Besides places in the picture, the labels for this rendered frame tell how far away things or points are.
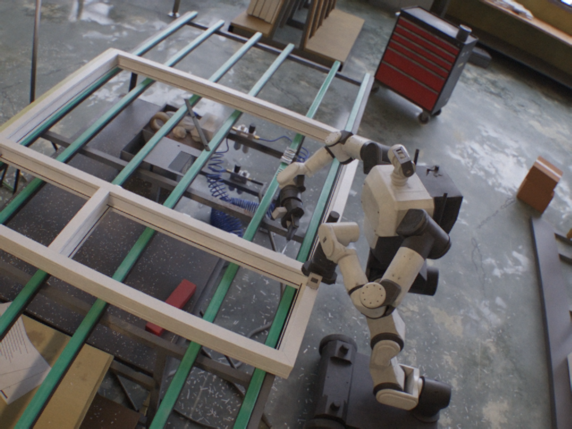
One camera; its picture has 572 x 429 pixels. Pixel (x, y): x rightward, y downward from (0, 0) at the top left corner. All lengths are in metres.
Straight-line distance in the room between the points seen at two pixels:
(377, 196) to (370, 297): 0.39
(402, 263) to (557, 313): 2.65
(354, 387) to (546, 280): 2.16
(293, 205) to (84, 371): 1.02
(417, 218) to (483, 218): 2.98
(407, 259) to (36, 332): 1.29
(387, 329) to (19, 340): 1.44
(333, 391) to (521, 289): 2.03
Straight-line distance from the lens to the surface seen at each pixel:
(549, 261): 4.67
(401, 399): 2.65
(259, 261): 2.04
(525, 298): 4.21
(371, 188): 1.93
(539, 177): 5.23
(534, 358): 3.83
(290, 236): 2.13
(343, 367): 2.77
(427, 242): 1.74
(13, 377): 1.95
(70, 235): 1.95
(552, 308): 4.23
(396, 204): 1.82
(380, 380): 2.61
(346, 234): 1.78
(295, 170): 2.31
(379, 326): 2.33
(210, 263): 2.42
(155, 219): 2.10
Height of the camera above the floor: 2.30
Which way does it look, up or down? 38 degrees down
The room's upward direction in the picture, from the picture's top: 22 degrees clockwise
